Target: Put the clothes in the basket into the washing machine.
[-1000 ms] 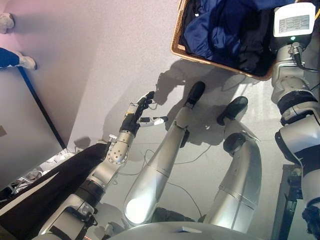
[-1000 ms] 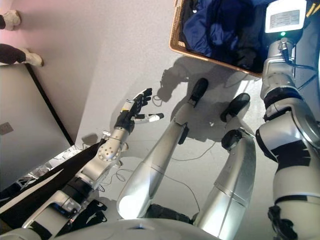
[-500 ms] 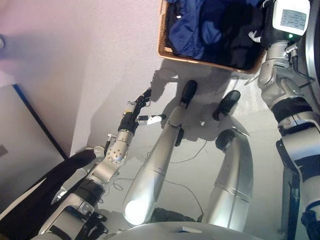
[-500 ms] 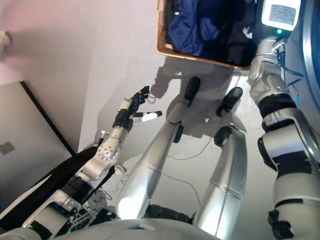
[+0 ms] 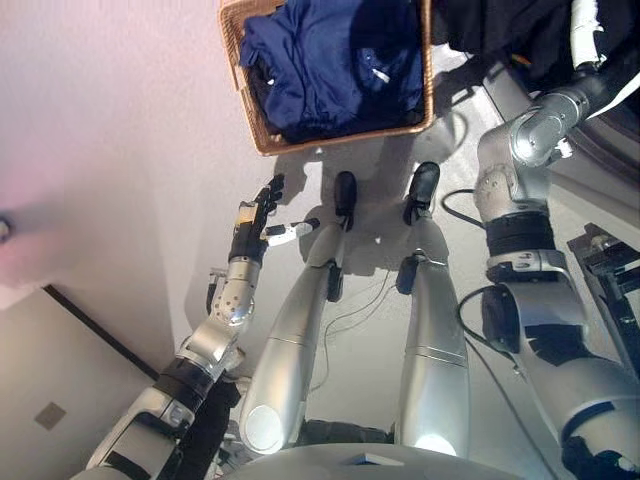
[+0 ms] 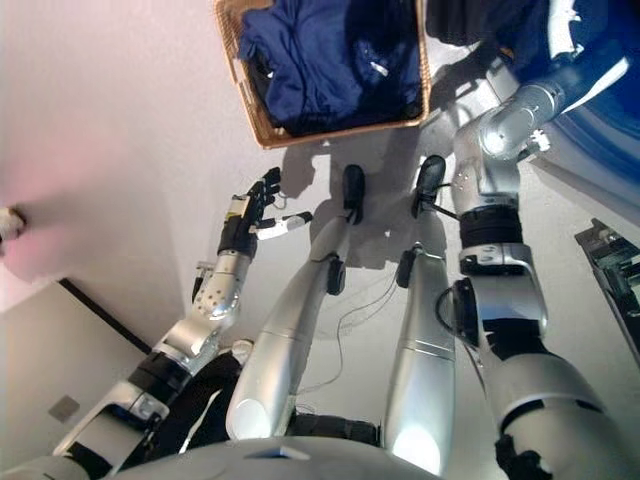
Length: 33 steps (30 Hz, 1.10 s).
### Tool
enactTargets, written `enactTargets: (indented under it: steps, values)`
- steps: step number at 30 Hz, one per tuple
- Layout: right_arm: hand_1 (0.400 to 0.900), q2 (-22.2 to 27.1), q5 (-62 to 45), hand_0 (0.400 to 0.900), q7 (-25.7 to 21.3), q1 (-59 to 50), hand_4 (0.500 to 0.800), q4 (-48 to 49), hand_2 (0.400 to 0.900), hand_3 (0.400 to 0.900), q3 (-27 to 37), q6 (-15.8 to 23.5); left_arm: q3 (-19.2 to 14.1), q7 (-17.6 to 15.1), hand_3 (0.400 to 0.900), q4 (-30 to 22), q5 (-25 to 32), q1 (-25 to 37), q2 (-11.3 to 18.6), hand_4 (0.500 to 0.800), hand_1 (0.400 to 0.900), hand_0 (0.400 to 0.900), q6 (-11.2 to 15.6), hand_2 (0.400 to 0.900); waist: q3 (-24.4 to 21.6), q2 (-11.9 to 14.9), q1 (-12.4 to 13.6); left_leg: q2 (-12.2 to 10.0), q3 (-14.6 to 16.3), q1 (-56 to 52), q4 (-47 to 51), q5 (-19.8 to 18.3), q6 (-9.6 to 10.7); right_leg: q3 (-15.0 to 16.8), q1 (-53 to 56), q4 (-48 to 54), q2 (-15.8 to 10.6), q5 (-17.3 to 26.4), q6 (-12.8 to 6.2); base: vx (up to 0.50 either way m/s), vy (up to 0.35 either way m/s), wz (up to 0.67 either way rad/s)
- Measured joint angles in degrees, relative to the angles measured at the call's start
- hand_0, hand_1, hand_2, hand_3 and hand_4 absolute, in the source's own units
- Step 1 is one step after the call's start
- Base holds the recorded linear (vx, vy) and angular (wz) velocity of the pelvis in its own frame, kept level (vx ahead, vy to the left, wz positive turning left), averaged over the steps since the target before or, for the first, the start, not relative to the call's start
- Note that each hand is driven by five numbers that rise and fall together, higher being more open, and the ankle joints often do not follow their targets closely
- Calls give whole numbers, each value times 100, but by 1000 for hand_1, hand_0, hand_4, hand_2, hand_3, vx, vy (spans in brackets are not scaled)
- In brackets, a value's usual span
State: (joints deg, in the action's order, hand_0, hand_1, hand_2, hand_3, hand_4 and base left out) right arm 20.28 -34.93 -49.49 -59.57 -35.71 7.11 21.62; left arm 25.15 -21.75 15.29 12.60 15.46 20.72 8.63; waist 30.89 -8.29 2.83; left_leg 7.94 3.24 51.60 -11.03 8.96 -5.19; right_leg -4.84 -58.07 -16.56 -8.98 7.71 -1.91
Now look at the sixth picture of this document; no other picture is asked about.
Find silver robot torso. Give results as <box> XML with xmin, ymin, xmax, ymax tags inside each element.
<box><xmin>0</xmin><ymin>436</ymin><xmax>451</xmax><ymax>480</ymax></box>

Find white fuzzy object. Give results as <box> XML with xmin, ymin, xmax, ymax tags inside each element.
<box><xmin>0</xmin><ymin>207</ymin><xmax>27</xmax><ymax>242</ymax></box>

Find black metal frame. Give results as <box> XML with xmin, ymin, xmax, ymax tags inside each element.
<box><xmin>574</xmin><ymin>218</ymin><xmax>640</xmax><ymax>352</ymax></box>

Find grey floor socket plate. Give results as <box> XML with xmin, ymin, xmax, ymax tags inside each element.
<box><xmin>47</xmin><ymin>395</ymin><xmax>82</xmax><ymax>421</ymax></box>

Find grey front-load washing machine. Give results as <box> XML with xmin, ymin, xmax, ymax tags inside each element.
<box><xmin>499</xmin><ymin>0</ymin><xmax>640</xmax><ymax>179</ymax></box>

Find silver robot leg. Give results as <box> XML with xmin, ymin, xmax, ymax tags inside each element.
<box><xmin>384</xmin><ymin>209</ymin><xmax>457</xmax><ymax>476</ymax></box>
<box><xmin>224</xmin><ymin>214</ymin><xmax>354</xmax><ymax>442</ymax></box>

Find black robot foot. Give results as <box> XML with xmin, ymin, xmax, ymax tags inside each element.
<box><xmin>410</xmin><ymin>154</ymin><xmax>448</xmax><ymax>219</ymax></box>
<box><xmin>342</xmin><ymin>164</ymin><xmax>367</xmax><ymax>224</ymax></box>

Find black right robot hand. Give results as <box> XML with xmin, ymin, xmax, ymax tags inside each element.
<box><xmin>519</xmin><ymin>0</ymin><xmax>586</xmax><ymax>84</ymax></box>

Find thin white floor cable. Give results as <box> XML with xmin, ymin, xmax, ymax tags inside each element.
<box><xmin>298</xmin><ymin>278</ymin><xmax>402</xmax><ymax>397</ymax></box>

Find dark blue clothes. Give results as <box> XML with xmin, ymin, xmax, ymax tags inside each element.
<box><xmin>237</xmin><ymin>0</ymin><xmax>424</xmax><ymax>136</ymax></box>

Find woven wicker laundry basket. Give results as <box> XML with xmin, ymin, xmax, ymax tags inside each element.
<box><xmin>213</xmin><ymin>0</ymin><xmax>432</xmax><ymax>150</ymax></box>

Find black right robot foot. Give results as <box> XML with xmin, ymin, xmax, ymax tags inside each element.
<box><xmin>410</xmin><ymin>154</ymin><xmax>448</xmax><ymax>219</ymax></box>

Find silver right robot leg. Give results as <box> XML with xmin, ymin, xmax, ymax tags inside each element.
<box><xmin>384</xmin><ymin>209</ymin><xmax>457</xmax><ymax>476</ymax></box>

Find silver left robot leg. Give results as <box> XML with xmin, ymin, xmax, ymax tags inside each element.
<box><xmin>224</xmin><ymin>214</ymin><xmax>354</xmax><ymax>442</ymax></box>

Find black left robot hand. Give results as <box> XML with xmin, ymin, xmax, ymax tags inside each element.
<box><xmin>219</xmin><ymin>167</ymin><xmax>314</xmax><ymax>254</ymax></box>

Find black left robot foot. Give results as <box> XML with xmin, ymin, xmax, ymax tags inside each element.
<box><xmin>342</xmin><ymin>164</ymin><xmax>367</xmax><ymax>224</ymax></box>

